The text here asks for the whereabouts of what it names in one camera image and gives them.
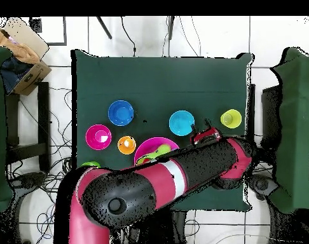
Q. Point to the small magenta bowl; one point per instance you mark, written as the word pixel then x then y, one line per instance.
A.
pixel 92 137

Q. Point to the small blue bowl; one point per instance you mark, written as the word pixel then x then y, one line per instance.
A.
pixel 120 112

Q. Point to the small cyan bowl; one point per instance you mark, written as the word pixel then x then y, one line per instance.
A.
pixel 181 123

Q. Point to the dark green tablecloth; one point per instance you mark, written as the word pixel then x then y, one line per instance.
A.
pixel 164 81

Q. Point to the cardboard box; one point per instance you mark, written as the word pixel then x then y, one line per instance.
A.
pixel 30 78

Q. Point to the rounded green cup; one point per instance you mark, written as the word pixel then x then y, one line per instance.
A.
pixel 163 149

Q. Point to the yellow cup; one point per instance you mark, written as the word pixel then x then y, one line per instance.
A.
pixel 234 119

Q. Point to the grey chair base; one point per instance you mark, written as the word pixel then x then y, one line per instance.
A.
pixel 262 185
pixel 30 179

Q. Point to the black floor frame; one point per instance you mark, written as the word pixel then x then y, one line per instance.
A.
pixel 65 33

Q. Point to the orange cup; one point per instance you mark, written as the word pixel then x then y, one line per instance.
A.
pixel 122 148

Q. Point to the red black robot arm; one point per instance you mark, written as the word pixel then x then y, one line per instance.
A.
pixel 159 180

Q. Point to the black stool frame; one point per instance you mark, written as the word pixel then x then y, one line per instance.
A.
pixel 43 122

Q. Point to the black tripod leg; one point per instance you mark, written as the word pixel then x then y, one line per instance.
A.
pixel 171 28
pixel 105 28

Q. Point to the large green bowl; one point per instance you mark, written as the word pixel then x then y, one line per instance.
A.
pixel 145 160

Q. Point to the black box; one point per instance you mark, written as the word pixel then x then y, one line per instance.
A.
pixel 270 117

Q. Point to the large pink bowl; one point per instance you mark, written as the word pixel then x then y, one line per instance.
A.
pixel 149 147

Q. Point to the tall green cup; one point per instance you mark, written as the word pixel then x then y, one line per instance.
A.
pixel 91 164

